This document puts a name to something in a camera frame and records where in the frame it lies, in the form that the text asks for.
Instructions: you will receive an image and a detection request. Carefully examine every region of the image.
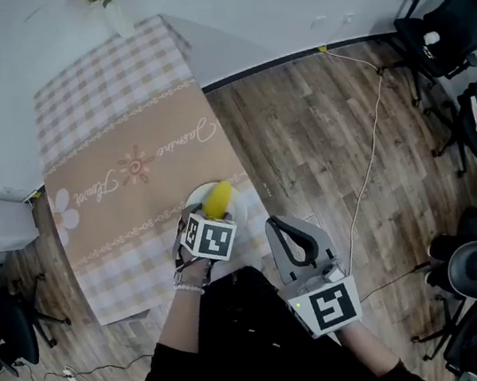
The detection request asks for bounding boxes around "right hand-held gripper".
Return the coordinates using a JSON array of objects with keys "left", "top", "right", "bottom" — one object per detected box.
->
[{"left": 262, "top": 203, "right": 366, "bottom": 344}]

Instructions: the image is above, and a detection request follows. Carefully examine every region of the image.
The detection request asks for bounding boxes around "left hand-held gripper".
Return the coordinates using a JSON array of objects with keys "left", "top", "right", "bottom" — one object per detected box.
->
[{"left": 164, "top": 198, "right": 243, "bottom": 270}]

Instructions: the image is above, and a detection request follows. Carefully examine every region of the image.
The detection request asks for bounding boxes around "yellow corn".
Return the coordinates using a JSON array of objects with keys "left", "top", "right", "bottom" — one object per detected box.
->
[{"left": 198, "top": 179, "right": 238, "bottom": 223}]

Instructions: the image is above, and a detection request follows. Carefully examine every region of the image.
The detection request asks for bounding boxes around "white plate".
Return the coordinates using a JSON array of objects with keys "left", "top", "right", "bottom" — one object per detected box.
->
[{"left": 182, "top": 176, "right": 252, "bottom": 241}]

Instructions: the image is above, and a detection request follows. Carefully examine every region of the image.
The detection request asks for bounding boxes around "person's right forearm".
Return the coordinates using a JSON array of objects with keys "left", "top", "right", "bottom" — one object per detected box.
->
[{"left": 333, "top": 315, "right": 403, "bottom": 381}]

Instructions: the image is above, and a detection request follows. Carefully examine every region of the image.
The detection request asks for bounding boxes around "person's left forearm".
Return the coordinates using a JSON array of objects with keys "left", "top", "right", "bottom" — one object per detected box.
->
[{"left": 150, "top": 286, "right": 214, "bottom": 355}]

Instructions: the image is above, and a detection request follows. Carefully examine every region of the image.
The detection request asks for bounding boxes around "person's left hand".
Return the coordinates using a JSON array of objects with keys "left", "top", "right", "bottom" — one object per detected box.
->
[{"left": 171, "top": 253, "right": 219, "bottom": 292}]

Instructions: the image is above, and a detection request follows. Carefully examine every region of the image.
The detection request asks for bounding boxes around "person's black clothing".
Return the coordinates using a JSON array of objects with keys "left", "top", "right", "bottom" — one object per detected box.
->
[{"left": 97, "top": 239, "right": 440, "bottom": 381}]

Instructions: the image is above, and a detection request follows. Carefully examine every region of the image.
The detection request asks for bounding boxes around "checkered beige tablecloth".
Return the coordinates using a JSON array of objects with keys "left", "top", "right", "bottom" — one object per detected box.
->
[{"left": 20, "top": 2, "right": 283, "bottom": 332}]

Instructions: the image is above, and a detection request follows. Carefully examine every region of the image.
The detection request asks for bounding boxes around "white vase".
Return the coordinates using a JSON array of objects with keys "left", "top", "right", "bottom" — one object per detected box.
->
[{"left": 100, "top": 0, "right": 137, "bottom": 41}]

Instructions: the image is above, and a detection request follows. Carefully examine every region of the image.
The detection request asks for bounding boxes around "small white object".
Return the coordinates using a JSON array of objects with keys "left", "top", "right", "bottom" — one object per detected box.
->
[{"left": 422, "top": 29, "right": 443, "bottom": 47}]

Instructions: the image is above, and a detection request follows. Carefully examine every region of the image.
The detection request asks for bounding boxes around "pearl bracelet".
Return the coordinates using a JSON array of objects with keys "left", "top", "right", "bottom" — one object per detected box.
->
[{"left": 173, "top": 278, "right": 207, "bottom": 300}]

